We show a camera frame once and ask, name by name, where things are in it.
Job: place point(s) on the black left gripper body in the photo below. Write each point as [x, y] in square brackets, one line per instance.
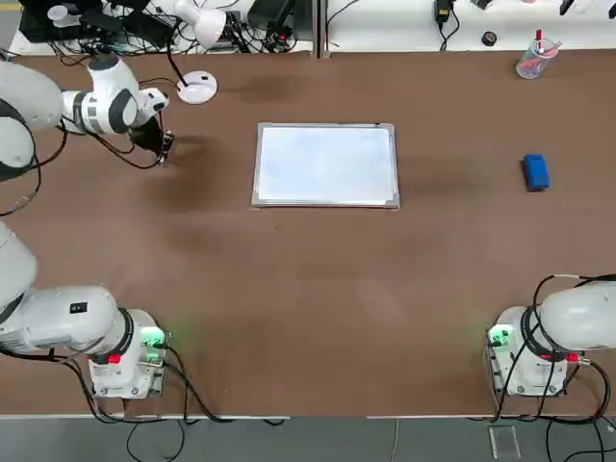
[146, 137]

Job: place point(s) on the blue whiteboard eraser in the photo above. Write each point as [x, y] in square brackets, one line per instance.
[536, 172]

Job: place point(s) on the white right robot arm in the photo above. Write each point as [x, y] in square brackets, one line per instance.
[577, 317]

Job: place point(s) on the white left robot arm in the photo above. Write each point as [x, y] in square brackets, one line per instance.
[29, 96]

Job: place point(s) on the silver framed whiteboard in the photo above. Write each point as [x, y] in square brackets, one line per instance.
[327, 163]

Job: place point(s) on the white desk lamp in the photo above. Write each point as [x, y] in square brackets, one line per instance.
[207, 21]

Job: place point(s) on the black laptop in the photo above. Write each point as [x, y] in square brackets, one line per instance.
[38, 26]

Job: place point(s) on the black power adapter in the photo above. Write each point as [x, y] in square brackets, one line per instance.
[443, 10]

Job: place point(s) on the black tape roll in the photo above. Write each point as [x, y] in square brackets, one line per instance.
[490, 39]

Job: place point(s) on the clear plastic pen cup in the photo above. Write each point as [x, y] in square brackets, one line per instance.
[531, 65]

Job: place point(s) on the red capped pen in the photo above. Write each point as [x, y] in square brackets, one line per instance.
[539, 36]

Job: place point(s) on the metal floor hatch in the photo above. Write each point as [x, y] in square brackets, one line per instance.
[504, 442]

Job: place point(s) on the aluminium frame post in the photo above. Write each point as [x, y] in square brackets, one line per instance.
[321, 29]

